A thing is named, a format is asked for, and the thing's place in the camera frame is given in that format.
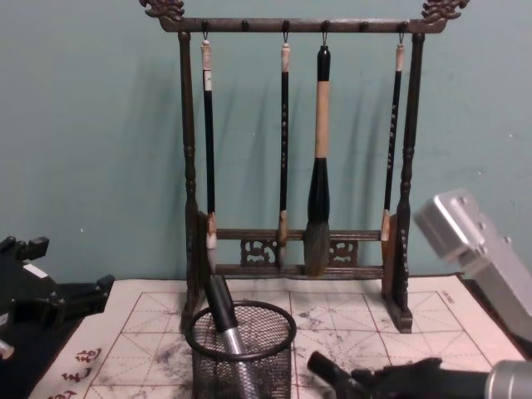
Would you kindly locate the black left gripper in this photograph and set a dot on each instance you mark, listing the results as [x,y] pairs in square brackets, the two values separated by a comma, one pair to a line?
[29,299]

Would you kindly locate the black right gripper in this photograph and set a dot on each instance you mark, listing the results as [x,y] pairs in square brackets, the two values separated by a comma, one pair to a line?
[415,382]

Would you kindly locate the thin black calligraphy brush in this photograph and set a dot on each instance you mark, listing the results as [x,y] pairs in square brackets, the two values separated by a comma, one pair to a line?
[284,145]

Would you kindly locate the thin black brush brown tip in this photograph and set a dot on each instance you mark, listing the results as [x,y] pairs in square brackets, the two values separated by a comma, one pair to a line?
[392,145]

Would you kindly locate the thin black brush white label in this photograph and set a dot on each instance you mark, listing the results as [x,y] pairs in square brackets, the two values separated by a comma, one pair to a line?
[209,145]

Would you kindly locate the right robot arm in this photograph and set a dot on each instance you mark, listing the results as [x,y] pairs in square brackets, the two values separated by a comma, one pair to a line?
[498,270]

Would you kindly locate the white red-grid calligraphy practice cloth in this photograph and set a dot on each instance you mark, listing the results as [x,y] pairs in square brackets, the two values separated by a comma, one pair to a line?
[374,324]

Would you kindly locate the black and silver cylinder tool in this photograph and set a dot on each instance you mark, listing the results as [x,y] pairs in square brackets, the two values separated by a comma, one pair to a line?
[224,307]

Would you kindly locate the dark carved wooden brush rack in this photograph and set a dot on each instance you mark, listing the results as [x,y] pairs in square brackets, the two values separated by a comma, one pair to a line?
[291,26]

